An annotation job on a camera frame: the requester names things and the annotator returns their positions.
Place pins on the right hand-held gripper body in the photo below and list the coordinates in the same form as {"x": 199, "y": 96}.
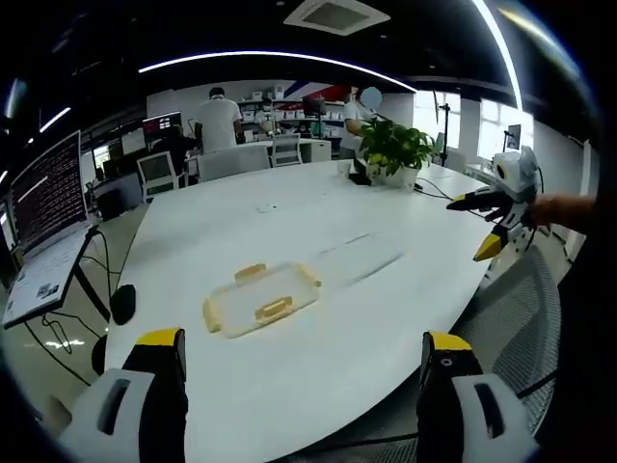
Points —
{"x": 518, "y": 176}

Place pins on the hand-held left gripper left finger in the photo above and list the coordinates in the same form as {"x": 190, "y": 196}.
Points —
{"x": 120, "y": 410}

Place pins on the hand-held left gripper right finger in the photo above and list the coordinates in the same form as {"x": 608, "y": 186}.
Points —
{"x": 448, "y": 400}

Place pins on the clear container lid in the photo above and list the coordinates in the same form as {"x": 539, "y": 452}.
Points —
{"x": 262, "y": 301}

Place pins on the black tripod stand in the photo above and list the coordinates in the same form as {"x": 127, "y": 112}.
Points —
{"x": 446, "y": 125}

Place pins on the grey mesh office chair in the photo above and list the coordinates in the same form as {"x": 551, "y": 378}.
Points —
{"x": 520, "y": 328}

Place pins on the green potted plant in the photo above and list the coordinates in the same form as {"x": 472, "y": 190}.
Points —
{"x": 395, "y": 149}

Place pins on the black round object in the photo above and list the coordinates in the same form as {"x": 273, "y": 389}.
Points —
{"x": 124, "y": 304}

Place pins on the black flat object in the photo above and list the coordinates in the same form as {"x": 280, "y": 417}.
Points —
{"x": 360, "y": 178}

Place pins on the person's dark clothing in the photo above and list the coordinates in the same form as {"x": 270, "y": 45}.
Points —
{"x": 585, "y": 328}

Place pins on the ceiling light strip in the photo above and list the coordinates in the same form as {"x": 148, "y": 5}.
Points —
{"x": 270, "y": 62}
{"x": 503, "y": 48}

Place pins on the laptop stand table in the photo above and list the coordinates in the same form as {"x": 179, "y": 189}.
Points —
{"x": 84, "y": 275}

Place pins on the open laptop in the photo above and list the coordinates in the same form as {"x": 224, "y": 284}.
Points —
{"x": 45, "y": 226}

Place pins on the white office chair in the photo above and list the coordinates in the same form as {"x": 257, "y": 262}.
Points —
{"x": 233, "y": 161}
{"x": 159, "y": 173}
{"x": 286, "y": 149}

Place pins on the storage shelf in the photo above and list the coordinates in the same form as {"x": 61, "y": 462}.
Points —
{"x": 294, "y": 108}

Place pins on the small white object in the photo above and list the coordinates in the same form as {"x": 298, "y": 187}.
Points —
{"x": 266, "y": 208}

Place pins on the ceiling air vent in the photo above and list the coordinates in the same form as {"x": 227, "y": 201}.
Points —
{"x": 336, "y": 15}

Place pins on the computer monitor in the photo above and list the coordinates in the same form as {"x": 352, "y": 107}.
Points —
{"x": 161, "y": 126}

